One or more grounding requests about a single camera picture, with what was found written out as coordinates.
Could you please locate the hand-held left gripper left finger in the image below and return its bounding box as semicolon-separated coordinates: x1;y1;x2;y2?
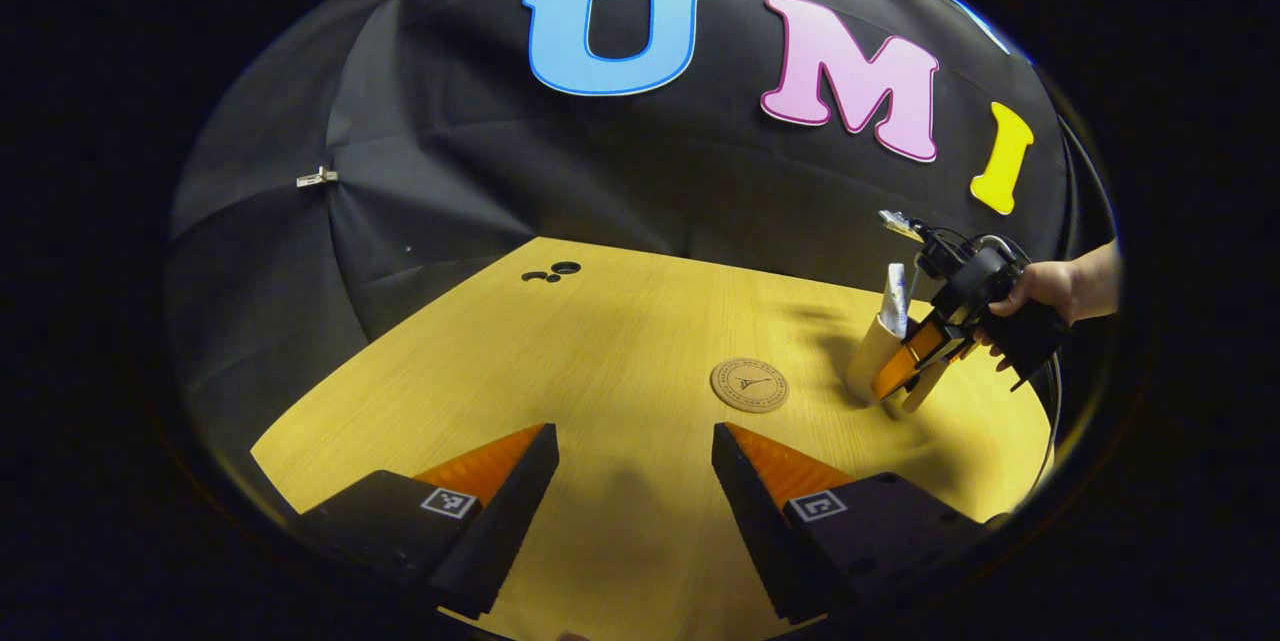
295;423;561;620

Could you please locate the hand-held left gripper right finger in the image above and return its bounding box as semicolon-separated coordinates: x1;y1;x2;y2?
712;423;1001;624

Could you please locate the wooden desktop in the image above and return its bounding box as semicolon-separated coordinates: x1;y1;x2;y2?
250;237;1056;641

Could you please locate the round brown coaster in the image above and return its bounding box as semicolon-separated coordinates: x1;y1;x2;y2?
710;358;790;414

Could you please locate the black cable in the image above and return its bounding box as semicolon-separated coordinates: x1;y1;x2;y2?
1025;356;1063;497

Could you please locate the white toothpaste tube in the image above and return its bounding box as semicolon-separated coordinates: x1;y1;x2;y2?
880;263;909;338

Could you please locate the beige cup with handle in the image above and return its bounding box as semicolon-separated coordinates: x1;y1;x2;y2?
845;313;946;412

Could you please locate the black backdrop cloth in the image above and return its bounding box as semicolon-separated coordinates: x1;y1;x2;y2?
165;0;1116;482

